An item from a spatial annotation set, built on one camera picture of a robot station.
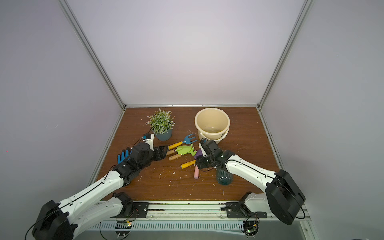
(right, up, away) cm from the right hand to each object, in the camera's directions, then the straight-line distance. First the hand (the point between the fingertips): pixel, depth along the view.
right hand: (198, 158), depth 82 cm
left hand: (-18, +7, -2) cm, 20 cm away
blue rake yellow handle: (-8, +8, +15) cm, 19 cm away
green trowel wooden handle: (-12, +2, +11) cm, 16 cm away
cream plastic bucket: (+11, +19, +25) cm, 33 cm away
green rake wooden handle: (-4, +1, +10) cm, 11 cm away
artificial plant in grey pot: (-22, +19, +5) cm, 30 cm away
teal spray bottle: (+13, -9, -7) cm, 17 cm away
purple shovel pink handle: (0, 0, +10) cm, 10 cm away
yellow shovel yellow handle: (-6, -5, +5) cm, 9 cm away
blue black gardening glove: (-47, -1, +9) cm, 48 cm away
